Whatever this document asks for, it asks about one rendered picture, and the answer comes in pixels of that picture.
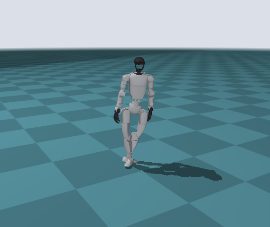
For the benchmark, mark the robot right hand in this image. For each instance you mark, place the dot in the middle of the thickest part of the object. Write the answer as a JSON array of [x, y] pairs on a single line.
[[116, 115]]

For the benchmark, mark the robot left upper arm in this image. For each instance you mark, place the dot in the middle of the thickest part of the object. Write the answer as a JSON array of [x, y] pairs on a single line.
[[150, 85]]

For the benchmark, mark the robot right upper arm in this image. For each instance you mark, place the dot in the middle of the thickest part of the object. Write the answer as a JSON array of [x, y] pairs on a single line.
[[125, 78]]

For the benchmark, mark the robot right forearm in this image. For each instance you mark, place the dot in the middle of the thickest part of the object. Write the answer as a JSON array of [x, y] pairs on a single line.
[[119, 102]]

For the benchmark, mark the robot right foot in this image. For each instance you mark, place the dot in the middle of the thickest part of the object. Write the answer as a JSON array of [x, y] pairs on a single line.
[[129, 162]]

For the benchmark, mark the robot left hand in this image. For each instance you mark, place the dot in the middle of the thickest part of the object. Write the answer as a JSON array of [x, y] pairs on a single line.
[[150, 114]]

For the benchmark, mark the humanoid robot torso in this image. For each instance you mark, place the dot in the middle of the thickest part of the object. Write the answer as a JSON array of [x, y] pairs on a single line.
[[137, 90]]

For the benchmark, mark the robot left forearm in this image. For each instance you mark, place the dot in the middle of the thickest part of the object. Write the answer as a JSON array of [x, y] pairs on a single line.
[[150, 102]]

